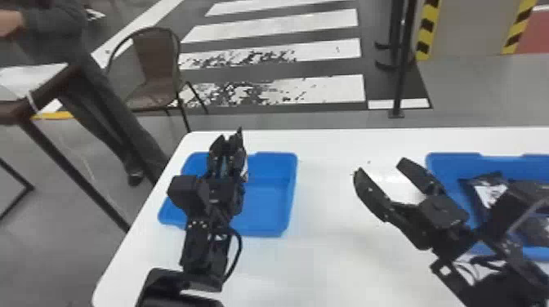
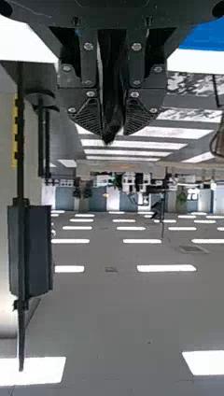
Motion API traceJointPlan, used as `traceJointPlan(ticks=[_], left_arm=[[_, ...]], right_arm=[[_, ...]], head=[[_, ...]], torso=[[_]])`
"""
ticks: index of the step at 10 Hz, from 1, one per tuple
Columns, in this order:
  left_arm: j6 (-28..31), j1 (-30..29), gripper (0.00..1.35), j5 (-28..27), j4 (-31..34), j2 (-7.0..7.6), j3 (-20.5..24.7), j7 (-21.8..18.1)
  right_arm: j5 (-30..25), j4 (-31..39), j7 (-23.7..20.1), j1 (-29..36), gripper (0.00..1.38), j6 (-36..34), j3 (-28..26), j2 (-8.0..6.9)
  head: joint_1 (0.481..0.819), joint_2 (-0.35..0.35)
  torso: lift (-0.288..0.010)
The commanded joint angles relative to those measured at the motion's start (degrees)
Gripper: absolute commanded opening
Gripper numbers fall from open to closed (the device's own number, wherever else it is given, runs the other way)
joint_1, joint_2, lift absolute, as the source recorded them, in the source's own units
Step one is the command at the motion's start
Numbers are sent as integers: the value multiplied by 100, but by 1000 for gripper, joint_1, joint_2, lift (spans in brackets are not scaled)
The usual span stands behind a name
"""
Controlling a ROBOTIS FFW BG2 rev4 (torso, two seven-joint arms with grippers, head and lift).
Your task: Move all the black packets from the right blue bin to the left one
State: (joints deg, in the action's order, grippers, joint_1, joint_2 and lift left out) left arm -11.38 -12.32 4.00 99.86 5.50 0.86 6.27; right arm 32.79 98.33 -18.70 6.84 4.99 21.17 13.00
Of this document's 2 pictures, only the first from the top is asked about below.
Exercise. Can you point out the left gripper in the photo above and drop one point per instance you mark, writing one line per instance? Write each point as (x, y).
(225, 193)

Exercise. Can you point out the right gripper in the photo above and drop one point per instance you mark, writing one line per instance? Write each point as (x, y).
(441, 223)

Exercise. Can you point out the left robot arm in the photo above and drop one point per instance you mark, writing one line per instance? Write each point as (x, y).
(199, 257)

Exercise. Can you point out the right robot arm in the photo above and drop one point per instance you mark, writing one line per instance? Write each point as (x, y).
(506, 283)

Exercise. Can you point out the blue tray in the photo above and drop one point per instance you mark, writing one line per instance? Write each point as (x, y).
(270, 193)
(454, 165)

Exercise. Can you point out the brown chair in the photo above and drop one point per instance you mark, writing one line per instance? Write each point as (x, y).
(156, 68)

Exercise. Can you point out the person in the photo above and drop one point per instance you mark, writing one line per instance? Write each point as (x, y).
(90, 81)

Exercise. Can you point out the white side table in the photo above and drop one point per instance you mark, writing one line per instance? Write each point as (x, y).
(25, 81)

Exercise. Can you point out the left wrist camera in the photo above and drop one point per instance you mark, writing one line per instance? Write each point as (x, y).
(185, 190)

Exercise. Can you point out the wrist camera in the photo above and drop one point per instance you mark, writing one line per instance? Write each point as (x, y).
(185, 190)
(521, 206)

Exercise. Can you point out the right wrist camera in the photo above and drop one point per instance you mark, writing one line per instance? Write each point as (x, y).
(521, 206)

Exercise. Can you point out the yellow black striped post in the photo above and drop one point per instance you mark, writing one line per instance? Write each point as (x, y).
(519, 25)
(426, 30)

